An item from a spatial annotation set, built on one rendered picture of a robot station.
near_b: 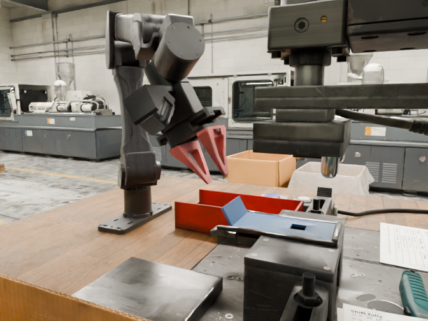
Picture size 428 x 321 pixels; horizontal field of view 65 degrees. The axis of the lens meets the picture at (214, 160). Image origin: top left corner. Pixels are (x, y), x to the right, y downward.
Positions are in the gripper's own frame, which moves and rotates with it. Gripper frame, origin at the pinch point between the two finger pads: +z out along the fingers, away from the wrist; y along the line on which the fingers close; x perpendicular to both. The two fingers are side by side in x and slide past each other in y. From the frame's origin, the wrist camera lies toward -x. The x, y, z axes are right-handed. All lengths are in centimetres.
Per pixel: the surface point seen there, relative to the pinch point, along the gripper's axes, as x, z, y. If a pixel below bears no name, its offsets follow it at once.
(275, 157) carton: 269, 8, -72
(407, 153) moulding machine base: 440, 81, 33
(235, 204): 0.4, 5.5, 0.6
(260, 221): -0.4, 9.4, 3.4
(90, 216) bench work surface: 10.1, -4.6, -40.1
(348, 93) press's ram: -5.4, -1.2, 22.3
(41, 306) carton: -24.8, 4.4, -12.8
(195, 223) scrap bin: 12.1, 7.0, -15.5
